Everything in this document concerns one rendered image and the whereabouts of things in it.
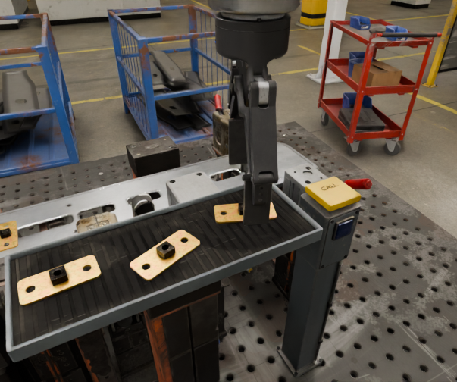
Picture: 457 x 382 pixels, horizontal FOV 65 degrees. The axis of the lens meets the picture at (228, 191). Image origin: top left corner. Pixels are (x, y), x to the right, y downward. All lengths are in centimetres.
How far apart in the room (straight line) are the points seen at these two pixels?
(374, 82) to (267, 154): 256
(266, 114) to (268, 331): 67
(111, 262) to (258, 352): 53
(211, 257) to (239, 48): 24
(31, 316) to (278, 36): 37
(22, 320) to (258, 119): 31
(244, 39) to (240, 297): 74
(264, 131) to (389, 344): 73
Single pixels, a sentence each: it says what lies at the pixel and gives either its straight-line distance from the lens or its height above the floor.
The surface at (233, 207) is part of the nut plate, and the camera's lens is 51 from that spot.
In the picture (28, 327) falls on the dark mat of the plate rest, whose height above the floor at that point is 116.
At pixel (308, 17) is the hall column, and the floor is 18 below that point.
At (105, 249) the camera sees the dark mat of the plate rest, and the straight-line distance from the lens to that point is 48.
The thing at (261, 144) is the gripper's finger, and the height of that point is 131.
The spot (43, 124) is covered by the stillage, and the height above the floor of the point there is 16.
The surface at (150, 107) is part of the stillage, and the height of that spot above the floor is 50.
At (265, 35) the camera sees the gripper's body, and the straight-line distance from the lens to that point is 37.
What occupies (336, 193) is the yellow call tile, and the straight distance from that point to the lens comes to 56.
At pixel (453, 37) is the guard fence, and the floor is 53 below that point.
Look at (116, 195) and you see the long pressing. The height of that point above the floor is 100.
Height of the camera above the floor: 148
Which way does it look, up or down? 35 degrees down
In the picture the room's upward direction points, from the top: straight up
